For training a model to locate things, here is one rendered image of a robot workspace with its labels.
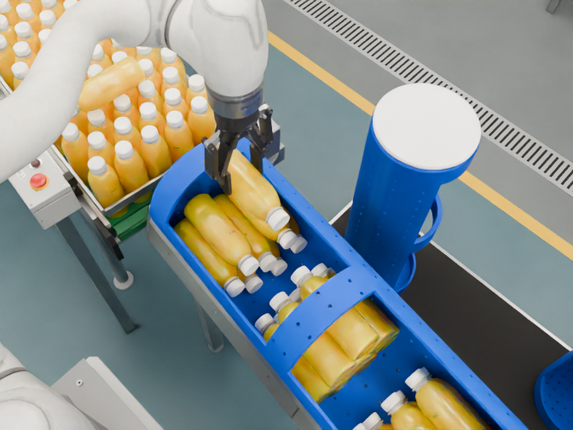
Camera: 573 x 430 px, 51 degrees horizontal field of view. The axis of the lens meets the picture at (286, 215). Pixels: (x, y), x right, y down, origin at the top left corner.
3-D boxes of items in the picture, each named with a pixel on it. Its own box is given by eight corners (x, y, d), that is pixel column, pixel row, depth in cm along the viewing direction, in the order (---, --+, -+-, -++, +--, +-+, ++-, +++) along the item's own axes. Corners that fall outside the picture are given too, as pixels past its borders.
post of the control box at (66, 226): (127, 334, 232) (39, 200, 145) (121, 326, 233) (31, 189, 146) (136, 328, 233) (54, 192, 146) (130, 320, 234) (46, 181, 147)
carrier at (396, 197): (342, 303, 224) (417, 300, 225) (378, 173, 148) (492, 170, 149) (335, 235, 238) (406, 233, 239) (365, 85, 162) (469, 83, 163)
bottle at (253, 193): (212, 140, 114) (274, 206, 107) (236, 139, 120) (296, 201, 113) (197, 168, 118) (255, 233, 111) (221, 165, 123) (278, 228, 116)
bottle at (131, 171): (152, 203, 157) (138, 162, 140) (124, 204, 156) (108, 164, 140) (153, 180, 160) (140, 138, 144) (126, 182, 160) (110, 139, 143)
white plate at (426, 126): (380, 170, 147) (379, 172, 148) (491, 166, 148) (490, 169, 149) (367, 84, 160) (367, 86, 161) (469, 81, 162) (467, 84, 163)
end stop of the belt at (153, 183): (108, 217, 149) (105, 211, 146) (107, 215, 149) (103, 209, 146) (237, 136, 162) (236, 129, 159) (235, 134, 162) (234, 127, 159)
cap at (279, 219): (274, 210, 109) (280, 217, 109) (286, 207, 112) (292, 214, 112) (263, 225, 111) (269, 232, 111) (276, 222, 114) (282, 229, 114)
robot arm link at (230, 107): (275, 78, 90) (275, 104, 96) (240, 43, 94) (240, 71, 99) (228, 107, 87) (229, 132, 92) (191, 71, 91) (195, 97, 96)
